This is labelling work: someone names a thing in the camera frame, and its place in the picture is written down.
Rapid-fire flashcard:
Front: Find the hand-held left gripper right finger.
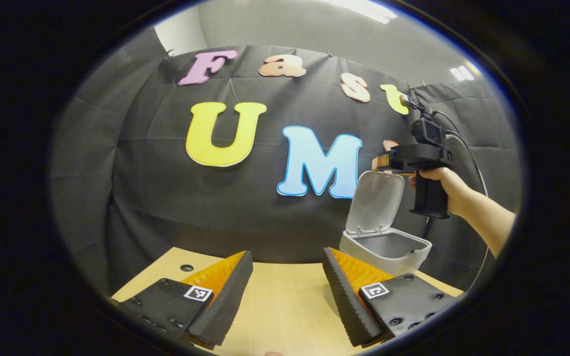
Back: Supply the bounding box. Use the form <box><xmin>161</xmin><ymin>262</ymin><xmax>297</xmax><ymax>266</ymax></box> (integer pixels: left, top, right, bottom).
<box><xmin>322</xmin><ymin>246</ymin><xmax>464</xmax><ymax>348</ymax></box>

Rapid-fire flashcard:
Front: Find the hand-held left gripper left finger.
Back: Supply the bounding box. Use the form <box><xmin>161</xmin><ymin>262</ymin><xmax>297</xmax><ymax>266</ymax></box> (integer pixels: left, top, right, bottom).
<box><xmin>112</xmin><ymin>250</ymin><xmax>254</xmax><ymax>349</ymax></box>

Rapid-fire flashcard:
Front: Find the wooden desktop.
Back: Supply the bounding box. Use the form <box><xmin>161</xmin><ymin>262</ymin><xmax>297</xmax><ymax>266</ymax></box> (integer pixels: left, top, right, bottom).
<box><xmin>111</xmin><ymin>246</ymin><xmax>464</xmax><ymax>356</ymax></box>

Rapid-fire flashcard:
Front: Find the black backdrop cloth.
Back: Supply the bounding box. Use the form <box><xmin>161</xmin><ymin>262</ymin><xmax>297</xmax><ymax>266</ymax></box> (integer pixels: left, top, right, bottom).
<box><xmin>50</xmin><ymin>27</ymin><xmax>522</xmax><ymax>297</ymax></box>

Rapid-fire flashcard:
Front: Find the grey desktop garbage bin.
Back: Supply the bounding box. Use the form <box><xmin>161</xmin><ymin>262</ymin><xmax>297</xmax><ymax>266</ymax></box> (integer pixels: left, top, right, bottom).
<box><xmin>339</xmin><ymin>170</ymin><xmax>433</xmax><ymax>277</ymax></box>

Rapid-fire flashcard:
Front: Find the black cable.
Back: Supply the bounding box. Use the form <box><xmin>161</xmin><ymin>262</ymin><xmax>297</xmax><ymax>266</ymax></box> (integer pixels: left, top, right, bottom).
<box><xmin>431</xmin><ymin>110</ymin><xmax>490</xmax><ymax>292</ymax></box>

